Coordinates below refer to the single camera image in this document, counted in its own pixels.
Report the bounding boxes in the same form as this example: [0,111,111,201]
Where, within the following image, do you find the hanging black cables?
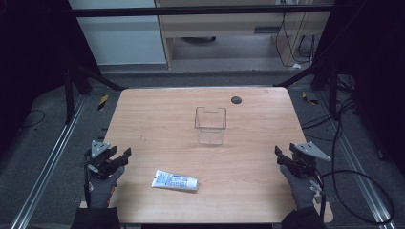
[274,0,321,69]

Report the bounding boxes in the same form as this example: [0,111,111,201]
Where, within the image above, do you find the yellow black striped tape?
[96,94,110,112]
[301,91,320,106]

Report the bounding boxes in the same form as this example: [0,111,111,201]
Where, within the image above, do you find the person's right hand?
[279,164,320,211]

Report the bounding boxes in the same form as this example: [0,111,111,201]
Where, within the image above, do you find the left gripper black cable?
[82,154,92,209]

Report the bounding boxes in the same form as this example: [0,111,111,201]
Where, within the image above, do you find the clear plastic container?
[194,106,227,147]

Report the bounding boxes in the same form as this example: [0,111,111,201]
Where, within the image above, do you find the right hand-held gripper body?
[286,141,332,178]

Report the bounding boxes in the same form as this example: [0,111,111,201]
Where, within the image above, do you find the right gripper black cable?
[309,173,329,221]

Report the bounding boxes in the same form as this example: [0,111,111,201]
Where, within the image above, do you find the white tube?
[151,169,200,193]

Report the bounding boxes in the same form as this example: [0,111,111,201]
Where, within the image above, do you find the metal floor rail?
[316,92,400,229]
[9,94,88,229]

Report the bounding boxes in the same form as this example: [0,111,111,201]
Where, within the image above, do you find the thin black floor cable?
[17,109,47,131]

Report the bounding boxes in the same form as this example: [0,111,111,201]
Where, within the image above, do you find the black looped cable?
[300,94,396,225]

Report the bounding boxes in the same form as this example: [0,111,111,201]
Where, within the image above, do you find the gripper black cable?
[82,154,92,209]
[309,173,329,221]

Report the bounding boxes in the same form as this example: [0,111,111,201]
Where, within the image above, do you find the black curtain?
[313,0,405,176]
[0,0,102,156]

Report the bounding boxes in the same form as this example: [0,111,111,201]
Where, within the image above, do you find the black metal stand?
[272,58,340,120]
[62,61,129,126]

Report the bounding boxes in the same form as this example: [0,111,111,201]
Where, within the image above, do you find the light wooden desk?
[154,0,333,70]

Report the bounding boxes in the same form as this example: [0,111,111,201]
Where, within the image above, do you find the person's left hand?
[86,165,126,210]

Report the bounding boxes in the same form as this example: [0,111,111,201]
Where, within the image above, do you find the black horizontal frame bar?
[71,4,336,18]

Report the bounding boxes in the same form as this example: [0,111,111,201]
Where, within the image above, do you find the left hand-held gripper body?
[84,139,121,179]

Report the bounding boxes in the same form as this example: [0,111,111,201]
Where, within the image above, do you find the white cabinet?
[67,0,168,67]

